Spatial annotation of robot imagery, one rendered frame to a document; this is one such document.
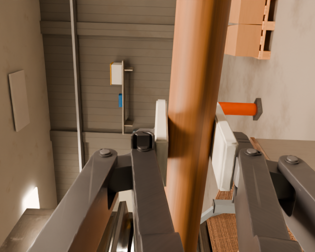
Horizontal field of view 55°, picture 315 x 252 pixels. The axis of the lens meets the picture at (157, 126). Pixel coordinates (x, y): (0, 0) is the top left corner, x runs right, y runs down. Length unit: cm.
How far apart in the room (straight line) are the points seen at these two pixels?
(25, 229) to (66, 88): 657
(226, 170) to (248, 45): 343
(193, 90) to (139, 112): 812
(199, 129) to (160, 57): 779
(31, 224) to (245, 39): 273
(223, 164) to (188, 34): 7
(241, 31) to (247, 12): 20
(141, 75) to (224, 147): 790
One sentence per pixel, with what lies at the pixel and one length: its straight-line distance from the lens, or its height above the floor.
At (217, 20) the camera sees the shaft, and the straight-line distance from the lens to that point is 17.
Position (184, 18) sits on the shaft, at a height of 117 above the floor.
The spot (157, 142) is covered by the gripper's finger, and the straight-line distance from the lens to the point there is 16.
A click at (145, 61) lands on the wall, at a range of 799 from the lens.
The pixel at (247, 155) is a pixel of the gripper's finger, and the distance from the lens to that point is 16.
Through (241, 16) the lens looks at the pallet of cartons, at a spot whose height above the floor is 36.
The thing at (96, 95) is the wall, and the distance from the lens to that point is 834.
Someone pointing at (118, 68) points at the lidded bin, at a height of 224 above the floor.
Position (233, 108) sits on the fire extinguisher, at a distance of 370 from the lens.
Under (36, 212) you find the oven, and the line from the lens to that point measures 232.
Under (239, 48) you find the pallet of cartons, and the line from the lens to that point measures 356.
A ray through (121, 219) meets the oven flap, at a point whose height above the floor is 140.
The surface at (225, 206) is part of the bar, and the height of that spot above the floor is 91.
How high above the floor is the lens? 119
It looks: level
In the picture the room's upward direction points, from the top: 88 degrees counter-clockwise
